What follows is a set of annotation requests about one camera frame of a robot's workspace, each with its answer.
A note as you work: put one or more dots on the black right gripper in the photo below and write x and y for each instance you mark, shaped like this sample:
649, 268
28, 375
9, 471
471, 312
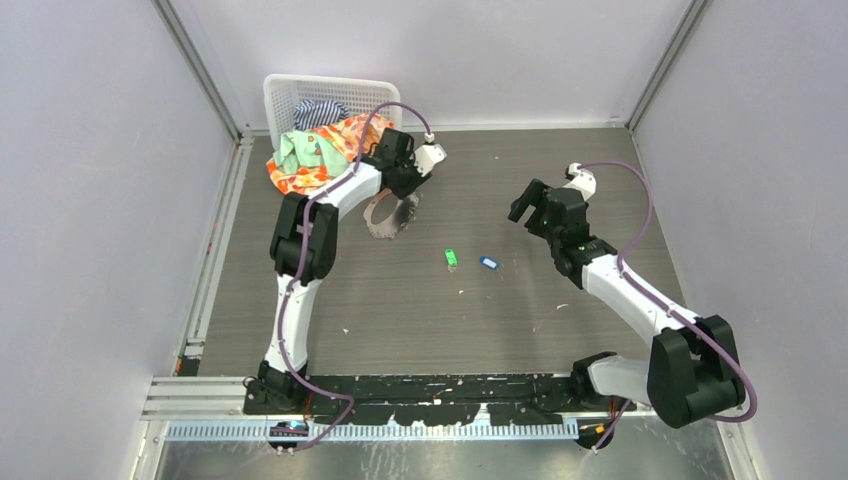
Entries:
535, 195

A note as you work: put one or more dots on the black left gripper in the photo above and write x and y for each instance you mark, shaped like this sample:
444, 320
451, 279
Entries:
418, 179

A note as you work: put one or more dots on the green key tag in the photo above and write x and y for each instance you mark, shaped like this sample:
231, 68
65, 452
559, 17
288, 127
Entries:
451, 258

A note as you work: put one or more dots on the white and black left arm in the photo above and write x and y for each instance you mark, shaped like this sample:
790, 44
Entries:
304, 249

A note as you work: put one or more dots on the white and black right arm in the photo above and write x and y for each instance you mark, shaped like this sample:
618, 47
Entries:
693, 371

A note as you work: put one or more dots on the blue key tag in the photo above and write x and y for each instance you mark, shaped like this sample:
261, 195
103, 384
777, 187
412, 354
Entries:
489, 263

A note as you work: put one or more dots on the orange floral cloth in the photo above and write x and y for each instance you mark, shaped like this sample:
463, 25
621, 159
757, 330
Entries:
344, 135

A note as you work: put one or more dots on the blue striped cloth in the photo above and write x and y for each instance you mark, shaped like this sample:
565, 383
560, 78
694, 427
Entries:
309, 114

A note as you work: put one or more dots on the mint green cloth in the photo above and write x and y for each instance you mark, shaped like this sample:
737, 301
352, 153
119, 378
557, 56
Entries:
308, 150

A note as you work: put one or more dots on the white plastic laundry basket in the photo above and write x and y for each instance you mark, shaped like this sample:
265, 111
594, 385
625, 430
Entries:
283, 92

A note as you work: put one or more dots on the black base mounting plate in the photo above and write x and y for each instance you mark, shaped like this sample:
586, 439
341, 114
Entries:
434, 400

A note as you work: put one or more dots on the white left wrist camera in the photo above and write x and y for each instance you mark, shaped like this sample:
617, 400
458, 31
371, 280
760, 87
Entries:
427, 157

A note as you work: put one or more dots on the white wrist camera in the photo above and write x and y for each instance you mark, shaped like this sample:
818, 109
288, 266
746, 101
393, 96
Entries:
427, 157
581, 180

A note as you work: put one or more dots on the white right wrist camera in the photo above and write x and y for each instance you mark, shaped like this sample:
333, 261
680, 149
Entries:
581, 180

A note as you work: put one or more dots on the perforated cable duct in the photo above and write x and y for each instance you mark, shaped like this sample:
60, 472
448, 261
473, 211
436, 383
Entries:
302, 431

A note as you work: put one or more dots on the aluminium frame rail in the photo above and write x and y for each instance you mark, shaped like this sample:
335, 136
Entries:
194, 398

